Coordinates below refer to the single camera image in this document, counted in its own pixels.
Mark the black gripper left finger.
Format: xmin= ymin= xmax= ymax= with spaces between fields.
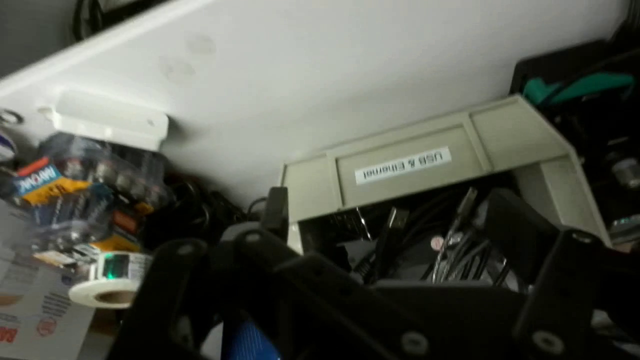
xmin=108 ymin=186 xmax=428 ymax=360

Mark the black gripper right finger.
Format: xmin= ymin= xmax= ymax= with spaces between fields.
xmin=485 ymin=188 xmax=640 ymax=360

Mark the black multi USB charging cable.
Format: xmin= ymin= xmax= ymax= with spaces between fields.
xmin=352 ymin=186 xmax=510 ymax=288

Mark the blue cardboard box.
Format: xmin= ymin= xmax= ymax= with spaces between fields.
xmin=221 ymin=318 xmax=281 ymax=360

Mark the gray bin with USB label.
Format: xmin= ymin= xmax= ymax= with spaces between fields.
xmin=278 ymin=92 xmax=613 ymax=257

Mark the white label tape roll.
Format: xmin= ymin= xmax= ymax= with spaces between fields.
xmin=67 ymin=251 xmax=155 ymax=310

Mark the clear pack of batteries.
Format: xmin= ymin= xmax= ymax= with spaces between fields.
xmin=12 ymin=133 xmax=169 ymax=257

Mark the white printed package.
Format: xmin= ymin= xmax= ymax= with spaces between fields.
xmin=0 ymin=199 xmax=96 ymax=360

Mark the white plastic adapter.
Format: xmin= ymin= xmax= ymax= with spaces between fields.
xmin=48 ymin=89 xmax=172 ymax=153

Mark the white metal shelving unit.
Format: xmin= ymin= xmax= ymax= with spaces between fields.
xmin=0 ymin=0 xmax=632 ymax=210

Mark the black cable bundle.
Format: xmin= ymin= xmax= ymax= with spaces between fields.
xmin=298 ymin=199 xmax=436 ymax=286

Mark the teal handled tool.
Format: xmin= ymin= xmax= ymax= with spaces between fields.
xmin=521 ymin=69 xmax=638 ymax=111

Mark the small clear tape ring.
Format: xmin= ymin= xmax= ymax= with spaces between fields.
xmin=0 ymin=108 xmax=25 ymax=131

